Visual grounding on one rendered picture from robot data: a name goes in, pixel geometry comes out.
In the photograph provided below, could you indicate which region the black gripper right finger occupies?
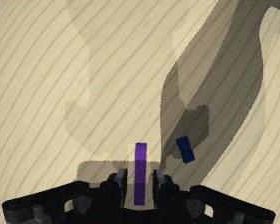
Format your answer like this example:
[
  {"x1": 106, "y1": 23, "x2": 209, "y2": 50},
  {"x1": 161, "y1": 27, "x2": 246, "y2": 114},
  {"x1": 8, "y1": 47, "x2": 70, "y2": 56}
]
[{"x1": 152, "y1": 169, "x2": 276, "y2": 224}]

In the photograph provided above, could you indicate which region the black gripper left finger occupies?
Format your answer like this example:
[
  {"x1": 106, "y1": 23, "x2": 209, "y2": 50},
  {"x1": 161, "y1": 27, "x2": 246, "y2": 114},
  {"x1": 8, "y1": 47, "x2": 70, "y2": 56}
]
[{"x1": 2, "y1": 168, "x2": 127, "y2": 224}]

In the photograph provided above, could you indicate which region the purple rod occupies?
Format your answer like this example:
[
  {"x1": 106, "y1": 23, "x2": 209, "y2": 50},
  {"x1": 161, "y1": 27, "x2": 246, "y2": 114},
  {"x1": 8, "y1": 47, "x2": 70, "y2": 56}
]
[{"x1": 134, "y1": 143, "x2": 147, "y2": 206}]

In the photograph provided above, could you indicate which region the small dark blue block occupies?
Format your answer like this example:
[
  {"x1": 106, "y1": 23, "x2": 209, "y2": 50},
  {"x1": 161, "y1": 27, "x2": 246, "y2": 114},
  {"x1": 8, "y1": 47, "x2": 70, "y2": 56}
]
[
  {"x1": 176, "y1": 136, "x2": 191, "y2": 151},
  {"x1": 180, "y1": 148, "x2": 195, "y2": 164}
]

